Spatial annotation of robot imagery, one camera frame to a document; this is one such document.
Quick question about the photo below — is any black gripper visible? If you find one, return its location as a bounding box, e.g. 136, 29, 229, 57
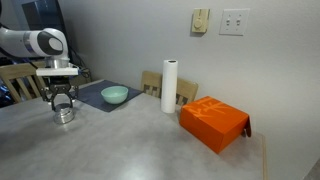
40, 75, 80, 112

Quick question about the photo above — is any silver round jar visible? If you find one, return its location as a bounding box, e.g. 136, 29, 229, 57
53, 103, 76, 125

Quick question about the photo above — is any light wooden side cabinet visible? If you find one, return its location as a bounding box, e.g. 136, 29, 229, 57
69, 73, 92, 88

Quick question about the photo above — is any dark blue cloth placemat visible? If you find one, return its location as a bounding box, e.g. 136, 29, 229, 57
73, 79, 143, 113

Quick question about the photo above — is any wooden chair with slatted backrest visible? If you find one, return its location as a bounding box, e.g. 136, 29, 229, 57
0, 61, 51, 104

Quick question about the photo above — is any mint green bowl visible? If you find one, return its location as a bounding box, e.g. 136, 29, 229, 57
100, 85, 129, 105

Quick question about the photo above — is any dark background monitor panel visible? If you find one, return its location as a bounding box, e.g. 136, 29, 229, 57
20, 0, 66, 33

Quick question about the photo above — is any white paper towel roll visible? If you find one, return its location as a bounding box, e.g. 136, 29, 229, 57
160, 59, 179, 114

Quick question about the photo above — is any wooden chair with short backrest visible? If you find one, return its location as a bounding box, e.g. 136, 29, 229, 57
139, 70, 200, 107

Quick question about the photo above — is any orange cardboard box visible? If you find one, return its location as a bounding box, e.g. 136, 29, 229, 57
179, 95, 252, 154

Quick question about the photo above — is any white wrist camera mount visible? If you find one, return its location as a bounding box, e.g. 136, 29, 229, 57
35, 67, 81, 77

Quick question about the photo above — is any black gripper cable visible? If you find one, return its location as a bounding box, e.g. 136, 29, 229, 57
77, 66, 93, 80

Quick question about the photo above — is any beige wall thermostat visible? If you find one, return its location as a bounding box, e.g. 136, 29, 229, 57
191, 8, 210, 34

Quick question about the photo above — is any white double light switch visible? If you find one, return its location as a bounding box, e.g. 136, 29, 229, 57
218, 8, 250, 37

